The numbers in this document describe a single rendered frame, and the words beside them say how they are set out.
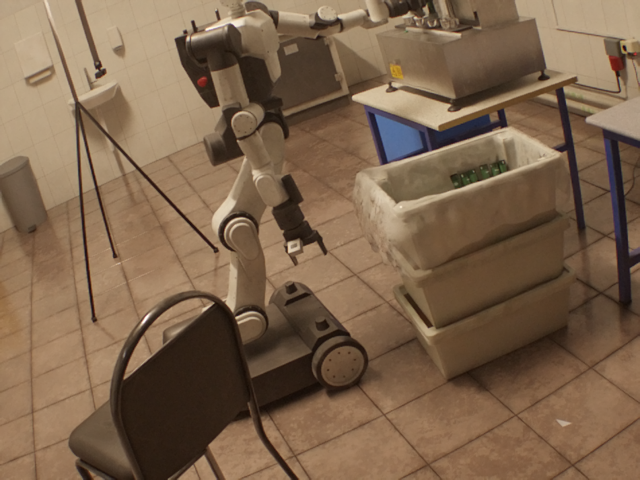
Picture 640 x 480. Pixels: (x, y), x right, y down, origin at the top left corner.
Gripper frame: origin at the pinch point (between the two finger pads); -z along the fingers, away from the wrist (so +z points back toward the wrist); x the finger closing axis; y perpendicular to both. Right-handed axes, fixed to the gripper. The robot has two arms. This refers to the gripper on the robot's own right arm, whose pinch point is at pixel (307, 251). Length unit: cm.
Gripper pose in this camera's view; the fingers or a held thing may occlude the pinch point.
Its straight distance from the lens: 244.4
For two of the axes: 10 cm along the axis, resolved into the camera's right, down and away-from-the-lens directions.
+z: -4.3, -8.3, -3.5
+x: 8.9, -3.2, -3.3
